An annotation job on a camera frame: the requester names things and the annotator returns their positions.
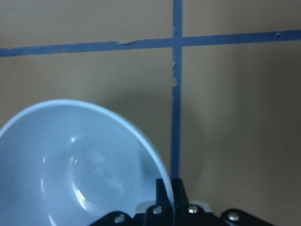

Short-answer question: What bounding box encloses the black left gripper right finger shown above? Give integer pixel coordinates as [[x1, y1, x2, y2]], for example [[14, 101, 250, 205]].
[[171, 178, 189, 226]]

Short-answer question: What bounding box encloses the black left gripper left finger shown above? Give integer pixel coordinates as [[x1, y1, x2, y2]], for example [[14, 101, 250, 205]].
[[143, 179, 173, 226]]

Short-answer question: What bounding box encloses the blue bowl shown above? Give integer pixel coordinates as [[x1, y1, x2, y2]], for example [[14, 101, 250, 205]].
[[0, 100, 174, 226]]

